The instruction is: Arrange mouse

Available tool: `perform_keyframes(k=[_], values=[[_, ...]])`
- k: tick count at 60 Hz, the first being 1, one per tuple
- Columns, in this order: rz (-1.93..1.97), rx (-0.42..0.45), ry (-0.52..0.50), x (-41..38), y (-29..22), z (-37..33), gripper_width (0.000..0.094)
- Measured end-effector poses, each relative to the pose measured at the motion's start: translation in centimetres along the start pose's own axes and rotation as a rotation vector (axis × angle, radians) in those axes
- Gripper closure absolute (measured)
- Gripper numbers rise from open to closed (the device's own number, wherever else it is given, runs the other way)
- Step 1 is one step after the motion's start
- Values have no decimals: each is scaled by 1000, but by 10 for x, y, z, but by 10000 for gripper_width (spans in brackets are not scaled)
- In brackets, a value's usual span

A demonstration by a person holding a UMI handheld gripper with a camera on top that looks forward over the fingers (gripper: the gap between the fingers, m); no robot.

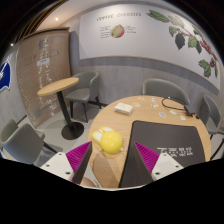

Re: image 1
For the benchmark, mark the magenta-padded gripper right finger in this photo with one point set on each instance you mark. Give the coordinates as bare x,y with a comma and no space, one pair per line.
146,166

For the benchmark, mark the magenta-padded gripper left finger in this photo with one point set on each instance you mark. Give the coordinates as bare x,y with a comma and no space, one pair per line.
60,163

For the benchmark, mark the black mouse pad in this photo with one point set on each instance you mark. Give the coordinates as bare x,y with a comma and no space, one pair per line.
166,136

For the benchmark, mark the grey upholstered chair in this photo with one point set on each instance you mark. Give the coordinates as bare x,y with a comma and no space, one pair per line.
163,88
83,86
23,143
211,111

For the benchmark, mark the small white card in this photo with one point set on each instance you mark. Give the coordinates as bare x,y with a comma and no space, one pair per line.
173,112
182,117
153,99
162,114
136,104
154,105
141,98

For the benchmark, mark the white flat box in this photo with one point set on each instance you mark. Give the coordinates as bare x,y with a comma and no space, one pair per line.
123,108

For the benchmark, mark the small round wooden pedestal table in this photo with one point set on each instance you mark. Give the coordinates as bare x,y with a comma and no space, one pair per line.
58,86

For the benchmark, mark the beige wall board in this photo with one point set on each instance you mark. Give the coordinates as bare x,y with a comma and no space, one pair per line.
33,66

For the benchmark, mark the blue wall sign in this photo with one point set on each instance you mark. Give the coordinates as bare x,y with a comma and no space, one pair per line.
5,75

